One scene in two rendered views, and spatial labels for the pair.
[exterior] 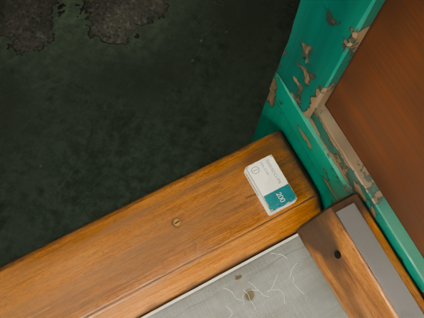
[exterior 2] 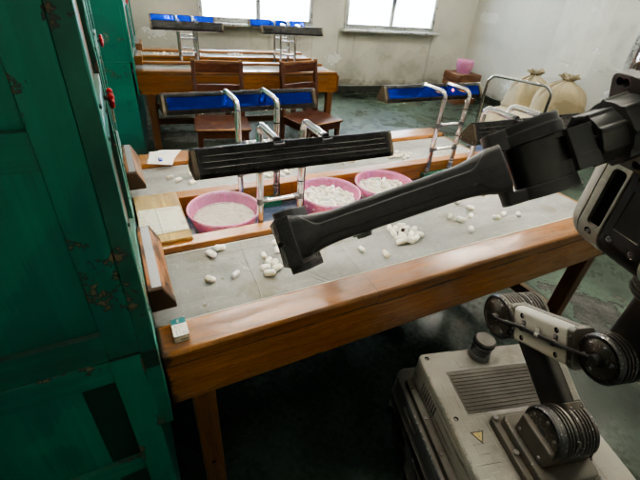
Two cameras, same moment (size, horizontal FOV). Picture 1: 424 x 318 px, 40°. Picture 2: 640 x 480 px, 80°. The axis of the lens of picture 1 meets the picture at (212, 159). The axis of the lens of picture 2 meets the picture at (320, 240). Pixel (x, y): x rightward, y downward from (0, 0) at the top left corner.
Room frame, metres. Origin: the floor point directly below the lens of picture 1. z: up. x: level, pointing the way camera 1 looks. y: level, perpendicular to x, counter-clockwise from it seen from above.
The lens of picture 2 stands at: (0.77, 0.33, 1.48)
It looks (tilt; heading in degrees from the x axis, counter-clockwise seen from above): 34 degrees down; 189
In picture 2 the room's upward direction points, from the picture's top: 5 degrees clockwise
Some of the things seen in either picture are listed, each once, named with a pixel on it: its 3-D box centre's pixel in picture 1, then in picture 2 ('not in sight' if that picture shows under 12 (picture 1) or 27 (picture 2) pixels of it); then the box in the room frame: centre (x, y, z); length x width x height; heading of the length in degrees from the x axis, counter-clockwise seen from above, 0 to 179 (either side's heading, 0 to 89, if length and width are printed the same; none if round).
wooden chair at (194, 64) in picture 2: not in sight; (222, 122); (-2.20, -1.04, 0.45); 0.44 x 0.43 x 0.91; 117
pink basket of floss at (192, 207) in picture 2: not in sight; (225, 218); (-0.38, -0.21, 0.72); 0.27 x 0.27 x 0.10
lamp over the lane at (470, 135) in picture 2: not in sight; (527, 127); (-0.86, 0.86, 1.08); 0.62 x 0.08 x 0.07; 128
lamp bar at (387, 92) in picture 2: not in sight; (432, 90); (-1.30, 0.51, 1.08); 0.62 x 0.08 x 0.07; 128
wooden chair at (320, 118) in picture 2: not in sight; (310, 117); (-2.67, -0.39, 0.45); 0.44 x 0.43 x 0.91; 142
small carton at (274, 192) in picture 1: (270, 185); (179, 330); (0.21, -0.07, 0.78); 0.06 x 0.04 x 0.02; 38
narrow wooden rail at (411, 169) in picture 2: not in sight; (343, 182); (-0.88, 0.16, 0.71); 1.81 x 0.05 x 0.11; 128
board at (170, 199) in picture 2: not in sight; (161, 216); (-0.25, -0.39, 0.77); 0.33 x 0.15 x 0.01; 38
